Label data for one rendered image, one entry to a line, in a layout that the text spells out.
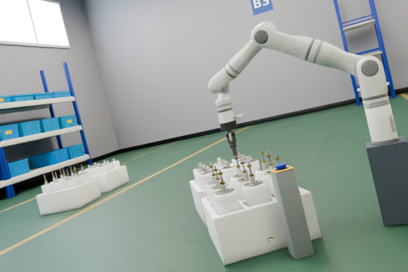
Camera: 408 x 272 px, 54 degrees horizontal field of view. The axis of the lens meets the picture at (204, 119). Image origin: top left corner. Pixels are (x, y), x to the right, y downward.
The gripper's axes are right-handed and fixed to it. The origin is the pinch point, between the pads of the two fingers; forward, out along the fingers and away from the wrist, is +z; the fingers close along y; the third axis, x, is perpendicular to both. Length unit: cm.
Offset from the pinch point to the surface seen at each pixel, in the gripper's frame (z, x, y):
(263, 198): 16.5, 8.7, 26.7
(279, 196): 13.3, 14.7, 40.4
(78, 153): 4, -304, -489
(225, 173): 13.2, -9.3, -25.8
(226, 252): 31.4, -9.0, 34.7
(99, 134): -18, -332, -669
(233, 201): 14.3, -2.6, 29.5
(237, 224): 22.5, -2.7, 33.1
